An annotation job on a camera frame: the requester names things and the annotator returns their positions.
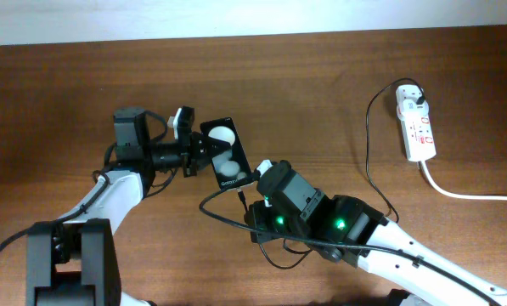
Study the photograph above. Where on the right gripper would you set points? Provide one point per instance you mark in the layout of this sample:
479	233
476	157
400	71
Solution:
256	214

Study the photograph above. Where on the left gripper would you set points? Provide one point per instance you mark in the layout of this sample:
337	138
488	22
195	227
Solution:
189	161

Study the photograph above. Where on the black smartphone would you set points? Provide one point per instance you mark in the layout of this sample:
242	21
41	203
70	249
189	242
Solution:
231	164

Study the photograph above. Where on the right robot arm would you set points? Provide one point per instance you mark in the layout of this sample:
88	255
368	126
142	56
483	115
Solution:
345	228

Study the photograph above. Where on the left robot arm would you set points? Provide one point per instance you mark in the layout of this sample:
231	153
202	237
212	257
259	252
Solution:
72	260

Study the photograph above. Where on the white power strip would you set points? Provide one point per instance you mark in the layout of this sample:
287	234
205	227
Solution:
413	113

